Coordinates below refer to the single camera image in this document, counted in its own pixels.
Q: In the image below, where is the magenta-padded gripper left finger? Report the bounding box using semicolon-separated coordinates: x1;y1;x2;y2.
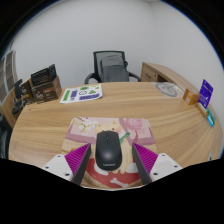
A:
41;142;92;185

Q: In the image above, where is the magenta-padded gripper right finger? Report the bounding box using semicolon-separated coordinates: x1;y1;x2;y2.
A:
131;142;184;185

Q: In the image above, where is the black computer mouse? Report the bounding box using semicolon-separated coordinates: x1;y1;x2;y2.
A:
95;130;122;172

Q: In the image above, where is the dog print mouse pad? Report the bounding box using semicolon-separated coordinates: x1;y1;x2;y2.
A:
61;116;158;190

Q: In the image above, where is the black sofa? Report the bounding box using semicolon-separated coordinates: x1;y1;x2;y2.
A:
0;114;10;159

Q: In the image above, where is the teal green small box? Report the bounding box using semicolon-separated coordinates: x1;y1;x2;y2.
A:
205;108;216;128

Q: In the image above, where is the orange box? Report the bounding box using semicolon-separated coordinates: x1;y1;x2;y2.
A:
182;88;201;106

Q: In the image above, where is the large brown cardboard box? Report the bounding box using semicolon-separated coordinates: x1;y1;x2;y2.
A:
30;76;63;104

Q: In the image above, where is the round printed white sheet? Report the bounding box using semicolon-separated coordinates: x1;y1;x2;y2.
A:
154;81;179;98

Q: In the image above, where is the white sticker sheet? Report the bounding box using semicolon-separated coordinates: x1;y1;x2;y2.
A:
59;83;104;104

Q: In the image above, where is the purple card sign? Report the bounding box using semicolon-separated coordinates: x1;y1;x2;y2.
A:
197;79;214;117

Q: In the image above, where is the black box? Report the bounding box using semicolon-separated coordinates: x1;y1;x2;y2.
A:
30;64;57;87

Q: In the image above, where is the wooden side desk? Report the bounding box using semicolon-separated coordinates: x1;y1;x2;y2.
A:
140;61;201;101

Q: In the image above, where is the wooden shelf unit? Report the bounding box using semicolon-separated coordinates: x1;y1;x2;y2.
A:
0;49;19;129

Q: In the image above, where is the grey backpack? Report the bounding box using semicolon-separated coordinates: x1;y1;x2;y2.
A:
99;55;129;83

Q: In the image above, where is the black mesh office chair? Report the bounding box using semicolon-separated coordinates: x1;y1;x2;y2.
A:
83;50;142;84

